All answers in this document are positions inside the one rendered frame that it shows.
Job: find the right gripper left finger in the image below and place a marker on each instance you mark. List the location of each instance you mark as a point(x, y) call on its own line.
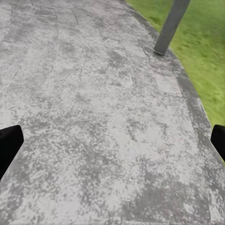
point(11, 140)

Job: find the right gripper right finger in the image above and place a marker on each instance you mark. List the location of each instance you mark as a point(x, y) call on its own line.
point(218, 139)

